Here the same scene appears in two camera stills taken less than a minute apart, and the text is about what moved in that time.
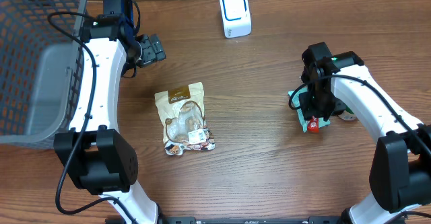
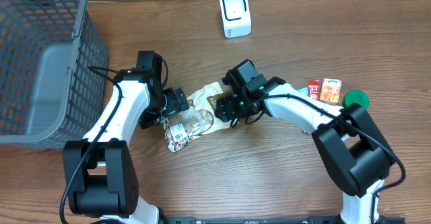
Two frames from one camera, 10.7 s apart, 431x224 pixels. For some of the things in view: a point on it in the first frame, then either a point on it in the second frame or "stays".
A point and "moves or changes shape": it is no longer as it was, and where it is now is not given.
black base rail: [250, 220] stays
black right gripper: [309, 109] -> [223, 112]
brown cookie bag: [184, 127] moves or changes shape
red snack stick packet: [312, 125] moves or changes shape
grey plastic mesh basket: [41, 68] stays
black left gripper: [153, 49] -> [180, 99]
